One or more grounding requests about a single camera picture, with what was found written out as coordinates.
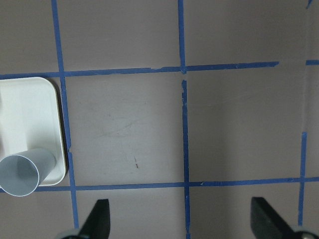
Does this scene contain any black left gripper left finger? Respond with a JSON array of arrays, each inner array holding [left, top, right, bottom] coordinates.
[[77, 199, 110, 239]]

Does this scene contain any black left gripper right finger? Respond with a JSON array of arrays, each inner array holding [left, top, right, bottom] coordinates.
[[251, 197, 299, 239]]

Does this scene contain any light blue plastic cup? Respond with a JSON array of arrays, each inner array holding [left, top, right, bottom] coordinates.
[[0, 148, 55, 197]]

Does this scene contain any white compartment tray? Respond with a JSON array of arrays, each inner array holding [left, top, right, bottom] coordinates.
[[0, 77, 66, 186]]

